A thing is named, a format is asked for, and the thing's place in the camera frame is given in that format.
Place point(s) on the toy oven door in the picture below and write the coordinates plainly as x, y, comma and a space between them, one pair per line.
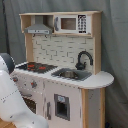
30, 103

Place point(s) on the grey cupboard door handle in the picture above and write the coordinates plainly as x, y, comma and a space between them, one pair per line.
48, 111

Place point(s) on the white toy microwave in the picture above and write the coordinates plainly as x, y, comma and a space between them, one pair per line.
70, 23

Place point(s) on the red stove knob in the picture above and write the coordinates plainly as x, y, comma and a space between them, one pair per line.
15, 79
33, 84

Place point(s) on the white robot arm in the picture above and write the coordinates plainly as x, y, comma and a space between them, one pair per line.
12, 106

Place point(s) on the grey range hood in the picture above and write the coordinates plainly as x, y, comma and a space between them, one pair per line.
38, 27

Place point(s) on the grey toy sink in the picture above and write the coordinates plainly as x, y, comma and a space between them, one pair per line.
81, 75

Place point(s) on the black toy faucet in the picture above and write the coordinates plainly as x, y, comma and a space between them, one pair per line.
85, 61

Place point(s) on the wooden toy kitchen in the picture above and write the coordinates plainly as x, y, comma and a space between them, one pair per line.
87, 97

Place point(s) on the grey ice dispenser panel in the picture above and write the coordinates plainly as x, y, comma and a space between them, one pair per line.
62, 107

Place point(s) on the red right stove knob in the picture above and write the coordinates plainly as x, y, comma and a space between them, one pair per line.
33, 84

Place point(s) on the red left stove knob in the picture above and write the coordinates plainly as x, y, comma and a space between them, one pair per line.
15, 79

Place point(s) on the small metal pot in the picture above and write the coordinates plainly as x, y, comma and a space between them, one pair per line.
70, 74

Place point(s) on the black toy stovetop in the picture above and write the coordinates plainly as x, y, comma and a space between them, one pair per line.
36, 67

